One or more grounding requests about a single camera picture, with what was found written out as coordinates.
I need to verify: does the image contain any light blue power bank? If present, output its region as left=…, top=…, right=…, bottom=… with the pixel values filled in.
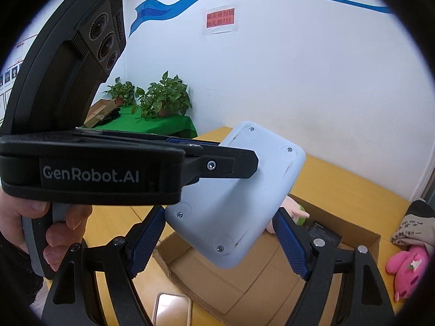
left=165, top=121, right=306, bottom=269

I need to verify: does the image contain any clear phone case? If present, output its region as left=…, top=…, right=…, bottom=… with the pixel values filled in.
left=153, top=293, right=192, bottom=326

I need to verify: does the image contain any person's left hand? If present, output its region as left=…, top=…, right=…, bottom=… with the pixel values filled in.
left=0, top=187, right=94, bottom=272

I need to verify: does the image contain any green tablecloth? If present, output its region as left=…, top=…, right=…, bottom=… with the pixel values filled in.
left=94, top=107, right=198, bottom=138

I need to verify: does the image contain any pink plush toy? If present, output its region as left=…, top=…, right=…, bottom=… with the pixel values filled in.
left=385, top=245, right=431, bottom=302

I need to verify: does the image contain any black product box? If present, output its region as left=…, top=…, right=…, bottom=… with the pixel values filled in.
left=308, top=221, right=342, bottom=247

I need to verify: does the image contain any brown cardboard box on green table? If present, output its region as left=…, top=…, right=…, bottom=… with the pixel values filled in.
left=83, top=99, right=121, bottom=128

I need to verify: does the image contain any large potted plant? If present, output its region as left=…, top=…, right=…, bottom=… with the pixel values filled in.
left=131, top=71, right=192, bottom=119

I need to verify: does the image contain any grey printed cloth bag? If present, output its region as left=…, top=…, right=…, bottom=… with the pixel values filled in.
left=391, top=199, right=434, bottom=255

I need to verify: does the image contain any small potted plant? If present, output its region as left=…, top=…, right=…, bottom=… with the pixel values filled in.
left=104, top=77, right=136, bottom=106

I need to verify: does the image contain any cardboard box tray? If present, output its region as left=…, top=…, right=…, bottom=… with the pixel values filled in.
left=153, top=195, right=380, bottom=325

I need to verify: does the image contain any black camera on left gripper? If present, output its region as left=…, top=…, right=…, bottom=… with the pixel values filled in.
left=1, top=0, right=126, bottom=135

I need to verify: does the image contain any red wall notice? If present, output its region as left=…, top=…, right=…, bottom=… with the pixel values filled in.
left=202, top=5, right=238, bottom=35

